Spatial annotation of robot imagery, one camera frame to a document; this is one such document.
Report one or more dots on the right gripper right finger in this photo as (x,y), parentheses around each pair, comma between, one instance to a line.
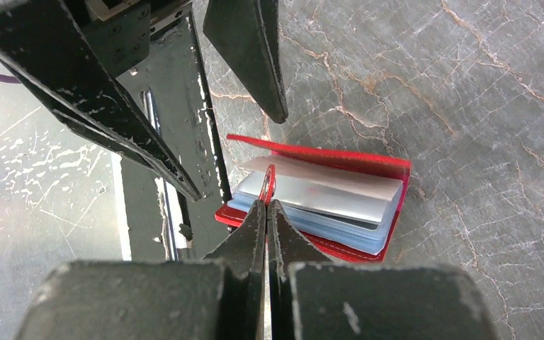
(313,297)

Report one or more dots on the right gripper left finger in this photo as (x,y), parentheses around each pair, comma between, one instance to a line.
(217,297)

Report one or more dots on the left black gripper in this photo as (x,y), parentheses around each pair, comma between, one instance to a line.
(70,68)

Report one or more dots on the red card holder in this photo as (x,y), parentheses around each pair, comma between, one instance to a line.
(346,203)

